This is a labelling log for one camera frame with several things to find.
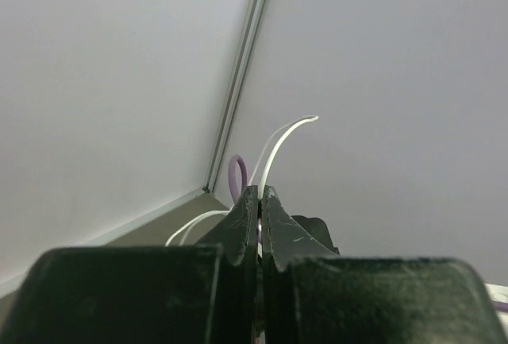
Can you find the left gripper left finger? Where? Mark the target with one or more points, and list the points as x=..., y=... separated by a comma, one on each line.
x=200, y=293

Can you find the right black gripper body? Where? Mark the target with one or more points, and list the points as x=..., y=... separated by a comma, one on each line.
x=318, y=229

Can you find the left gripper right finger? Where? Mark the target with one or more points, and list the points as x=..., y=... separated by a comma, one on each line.
x=314, y=295

